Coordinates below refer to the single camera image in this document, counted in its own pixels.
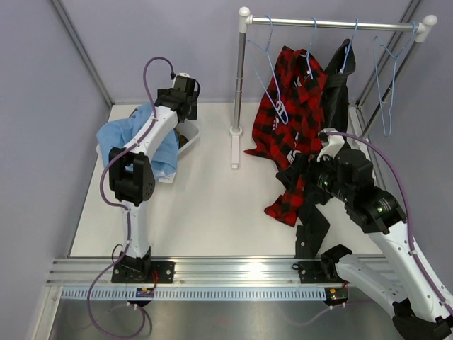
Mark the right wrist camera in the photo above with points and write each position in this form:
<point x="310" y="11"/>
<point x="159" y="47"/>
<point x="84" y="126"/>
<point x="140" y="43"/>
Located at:
<point x="332" y="142"/>

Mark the blue hanger of grey shirt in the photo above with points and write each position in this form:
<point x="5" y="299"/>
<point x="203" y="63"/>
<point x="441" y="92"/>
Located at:
<point x="348" y="48"/>

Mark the red black plaid shirt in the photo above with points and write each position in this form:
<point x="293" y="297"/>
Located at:
<point x="290" y="114"/>

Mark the light blue wire hanger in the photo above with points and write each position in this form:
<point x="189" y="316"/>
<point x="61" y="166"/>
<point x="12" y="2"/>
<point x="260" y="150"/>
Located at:
<point x="385" y="78"/>

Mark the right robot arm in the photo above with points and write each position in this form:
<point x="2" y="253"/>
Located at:
<point x="415" y="310"/>

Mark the blue hanger of red shirt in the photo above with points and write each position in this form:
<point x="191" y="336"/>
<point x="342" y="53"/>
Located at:
<point x="308" y="50"/>

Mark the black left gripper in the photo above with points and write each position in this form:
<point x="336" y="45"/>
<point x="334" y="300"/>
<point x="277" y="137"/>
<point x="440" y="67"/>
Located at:
<point x="192" y="116"/>

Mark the light blue shirt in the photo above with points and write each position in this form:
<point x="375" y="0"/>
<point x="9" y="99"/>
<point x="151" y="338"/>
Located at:
<point x="150" y="130"/>

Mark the white slotted cable duct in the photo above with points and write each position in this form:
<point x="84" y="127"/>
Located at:
<point x="196" y="294"/>

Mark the yellow plaid shirt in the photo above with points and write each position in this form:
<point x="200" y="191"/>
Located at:
<point x="182" y="140"/>

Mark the metal clothes rack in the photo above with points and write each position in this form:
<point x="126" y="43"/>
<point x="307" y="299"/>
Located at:
<point x="246" y="19"/>

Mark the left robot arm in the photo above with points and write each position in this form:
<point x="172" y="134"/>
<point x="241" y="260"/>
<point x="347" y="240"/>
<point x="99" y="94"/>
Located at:
<point x="132" y="181"/>

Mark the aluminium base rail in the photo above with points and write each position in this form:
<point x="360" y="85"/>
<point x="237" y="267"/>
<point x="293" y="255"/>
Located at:
<point x="197" y="271"/>

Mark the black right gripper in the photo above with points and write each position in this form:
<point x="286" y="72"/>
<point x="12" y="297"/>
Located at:
<point x="290" y="176"/>

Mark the white plastic basket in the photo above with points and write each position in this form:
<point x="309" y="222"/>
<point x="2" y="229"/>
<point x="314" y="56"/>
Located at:
<point x="188" y="129"/>

